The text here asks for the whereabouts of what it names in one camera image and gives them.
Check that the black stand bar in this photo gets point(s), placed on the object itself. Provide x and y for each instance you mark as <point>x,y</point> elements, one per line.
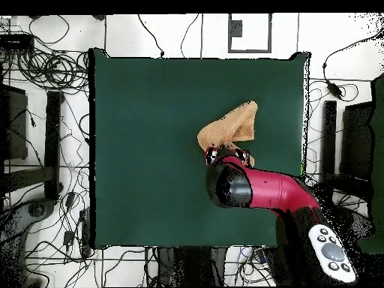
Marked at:
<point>53,144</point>
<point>328,135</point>

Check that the dark green table cloth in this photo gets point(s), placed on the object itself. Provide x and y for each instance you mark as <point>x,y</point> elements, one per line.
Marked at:
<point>135,135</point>

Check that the black flat device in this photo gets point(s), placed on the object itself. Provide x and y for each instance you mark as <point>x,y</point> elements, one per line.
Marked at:
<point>16,42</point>

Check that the grey black tripod base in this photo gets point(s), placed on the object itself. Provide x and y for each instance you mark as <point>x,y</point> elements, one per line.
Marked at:
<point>357,222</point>
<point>36,209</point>

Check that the tan terry towel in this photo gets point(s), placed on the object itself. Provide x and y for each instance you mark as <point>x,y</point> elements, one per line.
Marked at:
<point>234,126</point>

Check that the grey floor hatch frame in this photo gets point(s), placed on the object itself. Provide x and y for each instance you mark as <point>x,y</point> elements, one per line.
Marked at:
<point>269,33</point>

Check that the grey floor socket box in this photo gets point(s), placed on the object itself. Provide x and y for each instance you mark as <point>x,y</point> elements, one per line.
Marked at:
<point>235,28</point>

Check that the small bright green object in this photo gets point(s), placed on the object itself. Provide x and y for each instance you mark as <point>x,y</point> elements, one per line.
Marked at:
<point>301,169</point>

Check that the black equipment box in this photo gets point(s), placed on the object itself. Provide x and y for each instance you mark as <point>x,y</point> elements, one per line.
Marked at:
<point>357,141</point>
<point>15,126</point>

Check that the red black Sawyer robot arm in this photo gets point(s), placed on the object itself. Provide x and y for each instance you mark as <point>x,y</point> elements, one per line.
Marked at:
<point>270,189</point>

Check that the dark green hanging cloth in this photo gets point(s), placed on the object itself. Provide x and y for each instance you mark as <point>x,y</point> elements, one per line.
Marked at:
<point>378,150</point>

